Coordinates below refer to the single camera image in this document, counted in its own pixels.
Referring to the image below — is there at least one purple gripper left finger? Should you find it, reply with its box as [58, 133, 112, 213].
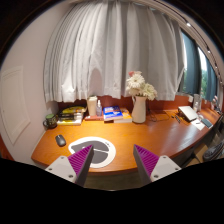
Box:
[45, 144, 95, 188]

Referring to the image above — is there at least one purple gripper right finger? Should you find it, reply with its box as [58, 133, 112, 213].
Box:
[132, 144, 182, 186]

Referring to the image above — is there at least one round grey white mouse pad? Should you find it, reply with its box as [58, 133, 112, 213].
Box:
[68, 136, 116, 169]

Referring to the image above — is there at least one black computer mouse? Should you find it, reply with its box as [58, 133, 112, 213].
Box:
[55, 134, 66, 147]

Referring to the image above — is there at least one red flat tray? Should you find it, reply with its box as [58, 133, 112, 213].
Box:
[85, 115, 104, 121]

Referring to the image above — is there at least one stack of books left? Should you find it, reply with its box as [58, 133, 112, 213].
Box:
[57, 106, 87, 126]

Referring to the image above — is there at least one orange book under blue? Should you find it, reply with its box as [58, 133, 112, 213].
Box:
[115, 108, 132, 123]

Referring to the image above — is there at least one dark green mug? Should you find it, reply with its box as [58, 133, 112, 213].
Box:
[43, 114, 57, 129]

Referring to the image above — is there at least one white ceramic pitcher vase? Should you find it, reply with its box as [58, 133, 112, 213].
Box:
[132, 96, 146, 123]

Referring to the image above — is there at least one small clear sanitizer bottle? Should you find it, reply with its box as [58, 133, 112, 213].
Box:
[96, 100, 102, 116]

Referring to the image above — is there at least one beige cylindrical container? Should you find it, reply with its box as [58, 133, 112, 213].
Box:
[87, 96, 97, 116]

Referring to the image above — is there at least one silver laptop on stand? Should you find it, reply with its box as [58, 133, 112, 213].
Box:
[178, 106, 198, 122]

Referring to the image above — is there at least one white paper sheet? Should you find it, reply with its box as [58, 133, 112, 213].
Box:
[191, 119, 205, 130]

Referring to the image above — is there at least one black office chair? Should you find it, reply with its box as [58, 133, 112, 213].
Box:
[202, 114, 224, 163]

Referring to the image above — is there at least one white flower bouquet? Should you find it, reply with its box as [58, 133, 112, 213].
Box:
[126, 71, 157, 101]

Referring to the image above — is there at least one white sheer curtain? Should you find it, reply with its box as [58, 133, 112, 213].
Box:
[44, 0, 184, 102]

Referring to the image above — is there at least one black cable on desk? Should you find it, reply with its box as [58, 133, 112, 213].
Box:
[146, 99, 183, 123]

